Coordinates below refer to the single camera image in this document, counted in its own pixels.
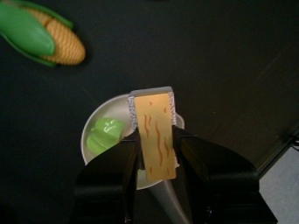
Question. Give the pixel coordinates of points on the green toy wasabi swirl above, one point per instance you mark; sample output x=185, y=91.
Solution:
x=104, y=134

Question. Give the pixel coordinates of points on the yellow toy egg block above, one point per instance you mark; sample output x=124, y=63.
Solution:
x=155, y=134

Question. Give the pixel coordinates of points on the toy corn cob green husk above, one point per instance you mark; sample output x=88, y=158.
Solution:
x=42, y=35

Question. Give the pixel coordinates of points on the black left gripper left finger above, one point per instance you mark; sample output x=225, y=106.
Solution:
x=104, y=178

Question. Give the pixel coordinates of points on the black table edge frame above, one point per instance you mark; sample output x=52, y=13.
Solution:
x=276, y=151

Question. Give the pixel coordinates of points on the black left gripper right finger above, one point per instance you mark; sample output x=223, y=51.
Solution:
x=217, y=178

